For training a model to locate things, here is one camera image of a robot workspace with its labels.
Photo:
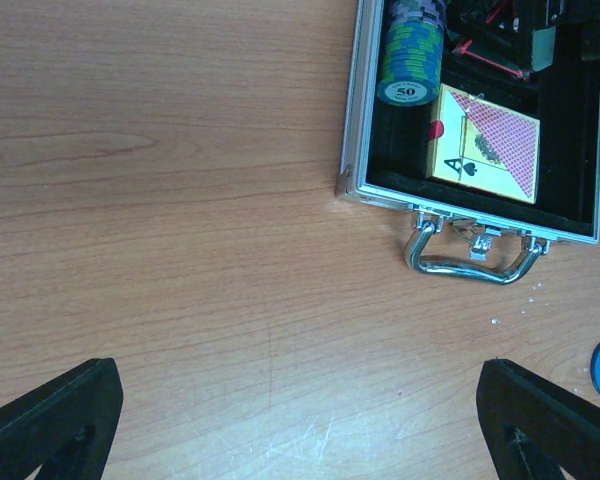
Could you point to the pink playing card deck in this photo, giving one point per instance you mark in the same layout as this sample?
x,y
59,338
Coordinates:
x,y
481,145

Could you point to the black red triangle token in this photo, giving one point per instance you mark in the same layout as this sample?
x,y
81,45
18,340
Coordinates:
x,y
504,53

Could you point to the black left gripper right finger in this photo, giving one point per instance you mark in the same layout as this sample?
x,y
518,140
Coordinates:
x,y
533,428

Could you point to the aluminium poker case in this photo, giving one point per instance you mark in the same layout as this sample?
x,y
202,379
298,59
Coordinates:
x,y
458,231

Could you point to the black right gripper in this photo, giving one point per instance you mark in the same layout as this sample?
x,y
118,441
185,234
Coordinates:
x,y
536,23

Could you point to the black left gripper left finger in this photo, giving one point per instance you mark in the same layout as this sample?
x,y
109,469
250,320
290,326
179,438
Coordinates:
x,y
65,428

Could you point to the blue green chip stack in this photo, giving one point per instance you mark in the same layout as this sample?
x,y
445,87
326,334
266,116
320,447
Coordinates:
x,y
411,63

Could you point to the purple poker chip stack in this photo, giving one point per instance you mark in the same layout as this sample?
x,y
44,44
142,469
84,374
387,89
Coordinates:
x,y
432,12

